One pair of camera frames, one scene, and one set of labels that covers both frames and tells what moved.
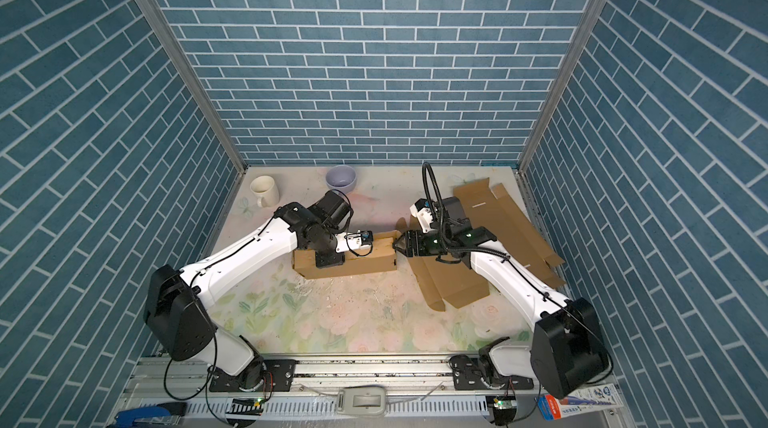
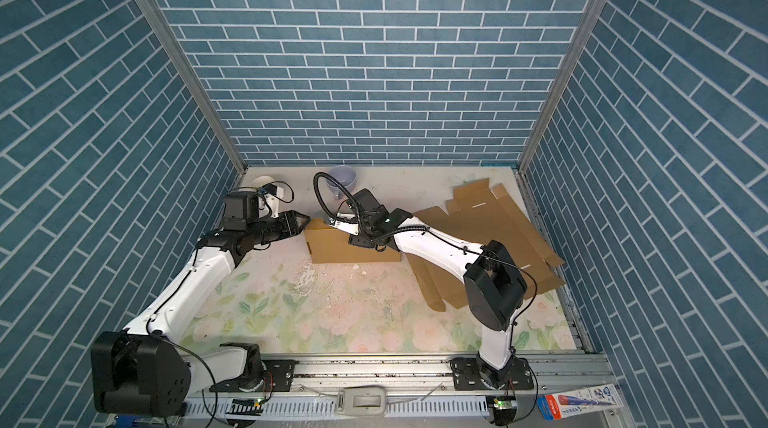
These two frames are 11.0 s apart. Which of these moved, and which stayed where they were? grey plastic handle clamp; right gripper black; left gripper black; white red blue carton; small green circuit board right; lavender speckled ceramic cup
Moved: left gripper black; right gripper black
Stayed: white red blue carton; small green circuit board right; lavender speckled ceramic cup; grey plastic handle clamp
